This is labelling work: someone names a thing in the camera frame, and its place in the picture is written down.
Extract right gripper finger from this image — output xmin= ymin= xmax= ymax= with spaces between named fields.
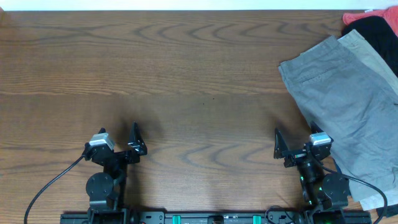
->
xmin=310 ymin=121 xmax=323 ymax=134
xmin=274 ymin=128 xmax=289 ymax=159

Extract grey shorts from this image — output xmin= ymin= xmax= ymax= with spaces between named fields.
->
xmin=279 ymin=36 xmax=397 ymax=203

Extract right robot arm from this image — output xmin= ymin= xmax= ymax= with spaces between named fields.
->
xmin=274 ymin=122 xmax=349 ymax=223

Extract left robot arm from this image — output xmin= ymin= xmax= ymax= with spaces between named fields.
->
xmin=82 ymin=122 xmax=147 ymax=223

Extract beige khaki shorts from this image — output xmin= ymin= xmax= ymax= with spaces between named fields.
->
xmin=338 ymin=29 xmax=397 ymax=211

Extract black garment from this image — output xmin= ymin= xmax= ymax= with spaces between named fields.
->
xmin=341 ymin=16 xmax=397 ymax=76

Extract red garment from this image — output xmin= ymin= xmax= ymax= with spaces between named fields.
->
xmin=342 ymin=6 xmax=397 ymax=35

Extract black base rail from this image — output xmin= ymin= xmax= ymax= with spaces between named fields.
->
xmin=60 ymin=208 xmax=372 ymax=224

